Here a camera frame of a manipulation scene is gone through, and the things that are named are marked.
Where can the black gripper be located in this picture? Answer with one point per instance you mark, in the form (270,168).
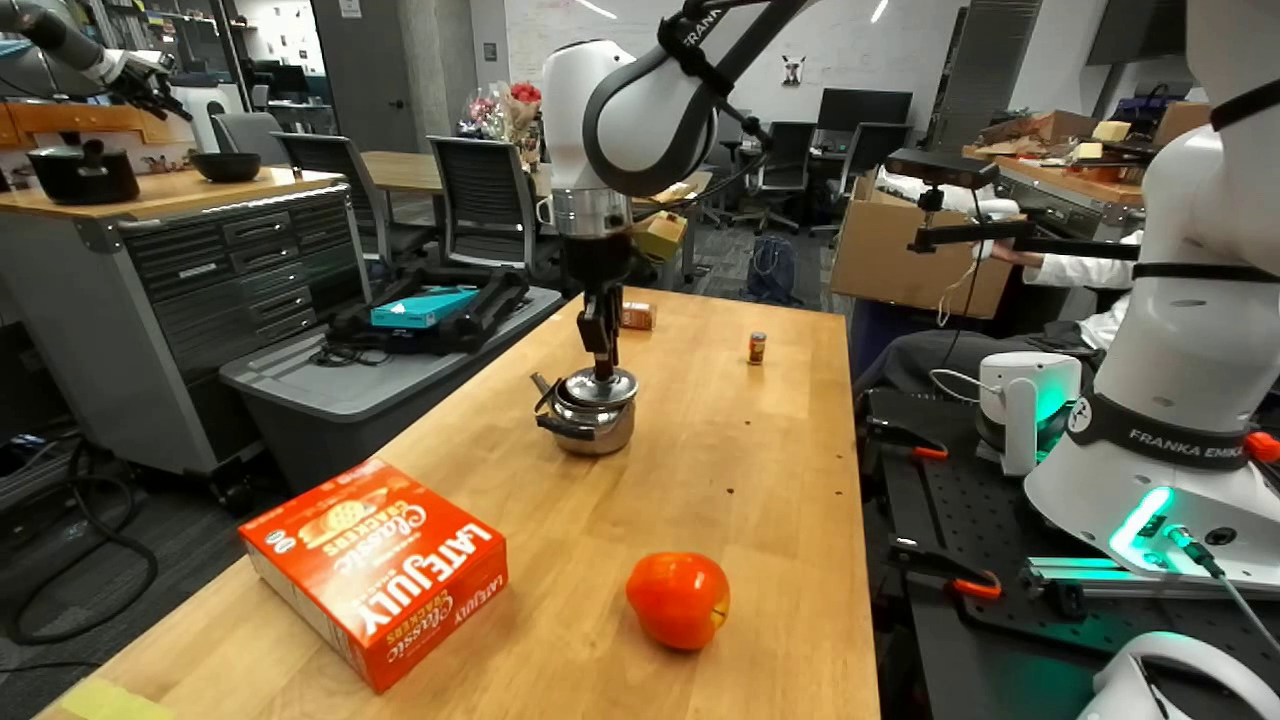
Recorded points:
(599,271)

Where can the silver pot lid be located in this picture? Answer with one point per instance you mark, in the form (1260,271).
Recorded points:
(602,394)

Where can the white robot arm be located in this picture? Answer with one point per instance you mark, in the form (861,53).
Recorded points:
(621,126)

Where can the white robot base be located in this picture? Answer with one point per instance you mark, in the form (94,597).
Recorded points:
(1152,464)

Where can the silver metal pot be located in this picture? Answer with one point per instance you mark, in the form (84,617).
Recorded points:
(580,431)

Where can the black pot on cabinet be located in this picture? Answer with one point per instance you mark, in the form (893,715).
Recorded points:
(84,173)

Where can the orange spice bottle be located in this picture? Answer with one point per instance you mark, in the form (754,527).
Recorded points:
(638,318)

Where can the grey office chair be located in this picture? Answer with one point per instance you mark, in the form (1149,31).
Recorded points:
(486,203)

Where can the small silver-capped jar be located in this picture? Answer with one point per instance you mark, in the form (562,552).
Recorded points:
(756,349)

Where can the teal bag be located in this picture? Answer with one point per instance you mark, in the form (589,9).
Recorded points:
(422,310)

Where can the cardboard box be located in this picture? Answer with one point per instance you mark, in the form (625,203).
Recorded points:
(876,263)

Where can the orange tomato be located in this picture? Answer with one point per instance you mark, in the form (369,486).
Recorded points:
(677,597)

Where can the orange cracker box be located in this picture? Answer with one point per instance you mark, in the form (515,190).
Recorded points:
(378,564)

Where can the grey drawer cabinet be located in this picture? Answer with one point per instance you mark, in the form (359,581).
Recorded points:
(136,306)

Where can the black bowl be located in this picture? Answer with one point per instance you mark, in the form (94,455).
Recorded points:
(227,166)

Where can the orange-handled clamp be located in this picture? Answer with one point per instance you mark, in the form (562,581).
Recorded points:
(959,573)

